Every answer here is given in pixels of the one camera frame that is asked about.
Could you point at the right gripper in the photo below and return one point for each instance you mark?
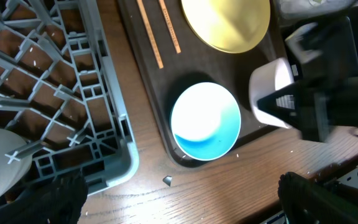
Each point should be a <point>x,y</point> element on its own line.
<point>326,95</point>

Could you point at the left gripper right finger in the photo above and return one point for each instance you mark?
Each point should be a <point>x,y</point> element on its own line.
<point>305,202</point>

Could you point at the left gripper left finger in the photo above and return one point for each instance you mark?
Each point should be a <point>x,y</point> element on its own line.
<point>61,201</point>

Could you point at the white pink bowl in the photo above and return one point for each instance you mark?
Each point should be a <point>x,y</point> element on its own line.
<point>265,80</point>

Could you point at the wooden chopstick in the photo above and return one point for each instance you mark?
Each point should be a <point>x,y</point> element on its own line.
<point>150,33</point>
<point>170,26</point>

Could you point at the grey dishwasher rack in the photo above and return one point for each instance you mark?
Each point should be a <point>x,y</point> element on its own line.
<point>61,106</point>

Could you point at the clear plastic bin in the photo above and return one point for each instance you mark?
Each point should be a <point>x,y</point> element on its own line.
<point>289,12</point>

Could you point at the small black table chip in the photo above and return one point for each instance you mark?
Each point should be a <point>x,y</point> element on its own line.
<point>168,180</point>

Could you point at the yellow plate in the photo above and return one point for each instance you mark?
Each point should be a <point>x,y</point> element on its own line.
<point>230,26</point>

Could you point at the light blue bowl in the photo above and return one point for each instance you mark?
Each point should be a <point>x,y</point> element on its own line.
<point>205,121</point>

